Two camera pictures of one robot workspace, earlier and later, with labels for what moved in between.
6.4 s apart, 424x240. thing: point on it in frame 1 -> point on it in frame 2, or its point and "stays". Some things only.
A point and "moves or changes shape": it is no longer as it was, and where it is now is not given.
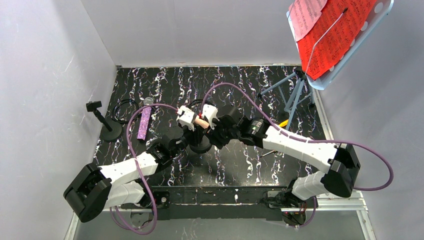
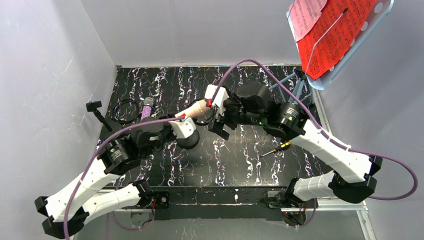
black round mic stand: [204, 146] moves or changes shape
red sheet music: [340, 20] stays
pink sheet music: [303, 14] stays
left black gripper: [190, 131] -> [166, 131]
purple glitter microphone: [145, 119] stays
